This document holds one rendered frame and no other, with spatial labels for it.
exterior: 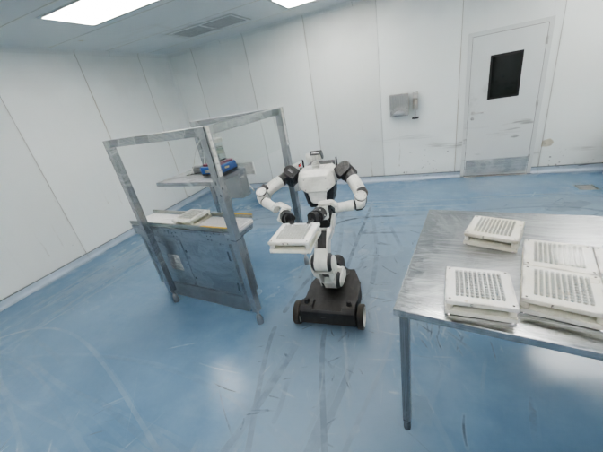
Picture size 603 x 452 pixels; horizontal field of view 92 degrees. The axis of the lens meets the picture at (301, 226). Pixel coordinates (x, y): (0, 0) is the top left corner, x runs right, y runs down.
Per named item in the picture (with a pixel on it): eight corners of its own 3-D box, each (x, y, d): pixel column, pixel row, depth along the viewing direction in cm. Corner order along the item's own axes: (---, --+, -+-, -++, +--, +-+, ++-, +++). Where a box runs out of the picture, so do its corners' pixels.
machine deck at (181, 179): (245, 171, 237) (244, 166, 235) (214, 186, 207) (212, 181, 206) (192, 173, 266) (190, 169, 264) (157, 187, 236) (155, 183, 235)
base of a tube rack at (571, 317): (596, 290, 118) (598, 285, 117) (607, 332, 100) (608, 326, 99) (520, 277, 132) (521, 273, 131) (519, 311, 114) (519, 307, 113)
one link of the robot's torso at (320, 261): (313, 272, 234) (317, 216, 246) (336, 273, 228) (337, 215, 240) (308, 269, 220) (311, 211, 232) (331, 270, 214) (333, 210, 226)
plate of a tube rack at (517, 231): (525, 224, 162) (525, 221, 161) (518, 244, 146) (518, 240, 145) (475, 218, 177) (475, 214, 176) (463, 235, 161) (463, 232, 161)
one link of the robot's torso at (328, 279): (323, 274, 267) (310, 250, 229) (345, 275, 260) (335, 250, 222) (321, 291, 259) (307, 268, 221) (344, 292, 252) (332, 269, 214)
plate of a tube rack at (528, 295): (599, 280, 116) (600, 275, 115) (610, 321, 98) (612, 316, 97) (522, 267, 130) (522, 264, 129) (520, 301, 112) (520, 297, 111)
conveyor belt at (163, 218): (253, 223, 252) (252, 218, 250) (235, 238, 233) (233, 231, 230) (153, 217, 316) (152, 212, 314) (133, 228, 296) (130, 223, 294)
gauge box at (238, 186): (251, 193, 245) (245, 169, 236) (243, 197, 236) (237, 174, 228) (231, 193, 255) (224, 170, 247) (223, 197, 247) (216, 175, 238)
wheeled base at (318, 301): (317, 279, 302) (311, 251, 288) (368, 281, 285) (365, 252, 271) (298, 325, 248) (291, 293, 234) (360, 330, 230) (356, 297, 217)
